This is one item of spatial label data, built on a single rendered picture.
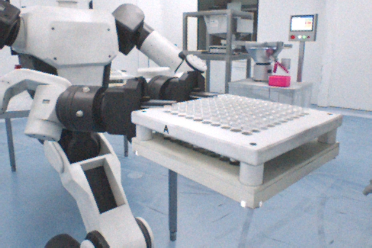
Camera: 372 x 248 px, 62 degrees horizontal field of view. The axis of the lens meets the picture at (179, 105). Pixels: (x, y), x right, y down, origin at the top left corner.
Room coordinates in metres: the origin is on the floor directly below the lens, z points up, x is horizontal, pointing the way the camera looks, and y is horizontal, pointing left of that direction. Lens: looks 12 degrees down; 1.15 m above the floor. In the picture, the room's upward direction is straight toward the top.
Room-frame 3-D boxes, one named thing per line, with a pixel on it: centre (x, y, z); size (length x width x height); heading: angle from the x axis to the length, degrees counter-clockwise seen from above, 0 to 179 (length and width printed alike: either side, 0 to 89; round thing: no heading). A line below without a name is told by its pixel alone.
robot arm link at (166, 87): (0.70, 0.00, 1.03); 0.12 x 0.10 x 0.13; 35
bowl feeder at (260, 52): (3.00, -0.87, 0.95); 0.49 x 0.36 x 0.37; 52
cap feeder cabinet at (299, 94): (2.93, -0.88, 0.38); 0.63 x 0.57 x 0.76; 52
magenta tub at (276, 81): (2.68, -0.87, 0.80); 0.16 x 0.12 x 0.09; 52
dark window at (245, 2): (6.15, -0.90, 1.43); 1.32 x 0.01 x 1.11; 52
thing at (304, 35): (2.91, -1.13, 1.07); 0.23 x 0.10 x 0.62; 52
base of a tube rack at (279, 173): (0.49, -0.09, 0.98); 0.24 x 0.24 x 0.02; 42
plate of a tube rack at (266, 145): (0.49, -0.09, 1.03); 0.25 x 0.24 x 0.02; 132
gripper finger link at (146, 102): (0.54, 0.04, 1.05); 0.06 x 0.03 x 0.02; 74
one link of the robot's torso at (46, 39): (1.00, 0.37, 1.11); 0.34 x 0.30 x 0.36; 132
